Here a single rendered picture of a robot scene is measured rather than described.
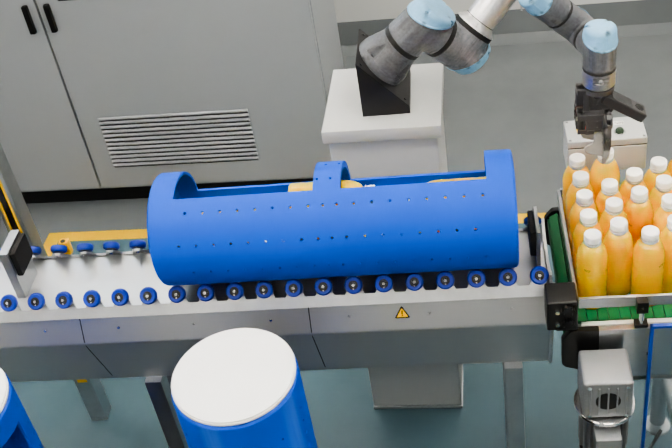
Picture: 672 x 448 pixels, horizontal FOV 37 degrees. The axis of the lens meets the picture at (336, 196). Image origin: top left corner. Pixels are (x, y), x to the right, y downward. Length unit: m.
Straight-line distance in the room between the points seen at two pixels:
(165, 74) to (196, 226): 1.79
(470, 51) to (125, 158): 2.12
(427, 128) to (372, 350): 0.60
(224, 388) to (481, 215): 0.69
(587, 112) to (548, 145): 2.09
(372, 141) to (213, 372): 0.81
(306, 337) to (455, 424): 0.96
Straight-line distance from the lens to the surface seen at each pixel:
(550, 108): 4.75
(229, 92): 4.10
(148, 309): 2.61
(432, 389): 3.36
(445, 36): 2.65
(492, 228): 2.31
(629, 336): 2.45
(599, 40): 2.31
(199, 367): 2.26
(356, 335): 2.55
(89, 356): 2.78
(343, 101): 2.79
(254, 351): 2.26
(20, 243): 2.72
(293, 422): 2.23
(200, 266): 2.43
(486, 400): 3.45
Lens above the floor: 2.64
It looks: 38 degrees down
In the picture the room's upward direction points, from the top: 10 degrees counter-clockwise
